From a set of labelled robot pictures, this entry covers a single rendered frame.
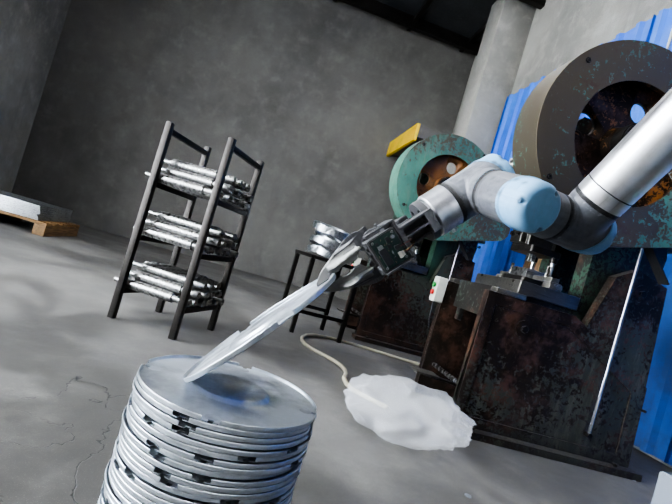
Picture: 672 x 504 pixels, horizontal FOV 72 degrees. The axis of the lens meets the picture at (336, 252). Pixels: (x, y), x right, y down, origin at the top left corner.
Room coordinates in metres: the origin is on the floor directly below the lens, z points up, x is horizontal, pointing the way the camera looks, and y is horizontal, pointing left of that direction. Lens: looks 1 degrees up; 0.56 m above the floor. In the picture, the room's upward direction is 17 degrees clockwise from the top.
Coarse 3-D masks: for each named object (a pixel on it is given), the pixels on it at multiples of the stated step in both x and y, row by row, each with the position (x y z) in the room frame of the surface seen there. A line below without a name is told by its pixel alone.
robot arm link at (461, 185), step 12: (492, 156) 0.75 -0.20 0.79; (468, 168) 0.75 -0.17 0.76; (480, 168) 0.73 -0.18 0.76; (492, 168) 0.72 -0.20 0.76; (504, 168) 0.73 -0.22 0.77; (456, 180) 0.74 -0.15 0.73; (468, 180) 0.73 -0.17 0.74; (456, 192) 0.73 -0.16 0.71; (468, 192) 0.72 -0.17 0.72; (468, 204) 0.73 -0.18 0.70; (468, 216) 0.74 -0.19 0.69
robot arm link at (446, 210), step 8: (432, 192) 0.74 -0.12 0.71; (440, 192) 0.73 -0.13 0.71; (448, 192) 0.73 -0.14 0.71; (424, 200) 0.74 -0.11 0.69; (432, 200) 0.73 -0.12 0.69; (440, 200) 0.72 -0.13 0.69; (448, 200) 0.72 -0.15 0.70; (432, 208) 0.72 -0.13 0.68; (440, 208) 0.72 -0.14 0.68; (448, 208) 0.72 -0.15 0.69; (456, 208) 0.72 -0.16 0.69; (440, 216) 0.72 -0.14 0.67; (448, 216) 0.72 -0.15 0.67; (456, 216) 0.73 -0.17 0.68; (448, 224) 0.73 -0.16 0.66; (456, 224) 0.74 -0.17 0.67
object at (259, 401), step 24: (168, 360) 0.80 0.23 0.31; (192, 360) 0.84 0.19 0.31; (144, 384) 0.65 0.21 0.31; (168, 384) 0.69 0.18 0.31; (192, 384) 0.72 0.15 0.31; (216, 384) 0.74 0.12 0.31; (240, 384) 0.77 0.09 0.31; (264, 384) 0.83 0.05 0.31; (288, 384) 0.87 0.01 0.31; (192, 408) 0.63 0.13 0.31; (216, 408) 0.66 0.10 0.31; (240, 408) 0.68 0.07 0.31; (264, 408) 0.71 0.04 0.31; (288, 408) 0.74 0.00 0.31; (312, 408) 0.78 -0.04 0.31
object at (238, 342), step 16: (304, 288) 0.87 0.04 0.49; (320, 288) 0.67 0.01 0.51; (288, 304) 0.74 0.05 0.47; (304, 304) 0.64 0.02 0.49; (256, 320) 0.89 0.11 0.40; (272, 320) 0.70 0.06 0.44; (240, 336) 0.74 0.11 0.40; (256, 336) 0.61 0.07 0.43; (224, 352) 0.73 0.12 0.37; (240, 352) 0.61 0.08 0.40; (192, 368) 0.77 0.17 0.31; (208, 368) 0.62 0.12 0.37
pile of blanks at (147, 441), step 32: (128, 416) 0.67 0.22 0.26; (160, 416) 0.62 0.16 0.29; (128, 448) 0.64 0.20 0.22; (160, 448) 0.61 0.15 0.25; (192, 448) 0.61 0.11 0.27; (224, 448) 0.61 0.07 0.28; (256, 448) 0.63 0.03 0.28; (288, 448) 0.68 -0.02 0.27; (128, 480) 0.63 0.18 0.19; (160, 480) 0.61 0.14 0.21; (192, 480) 0.62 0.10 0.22; (224, 480) 0.63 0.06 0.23; (256, 480) 0.65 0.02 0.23; (288, 480) 0.69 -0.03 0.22
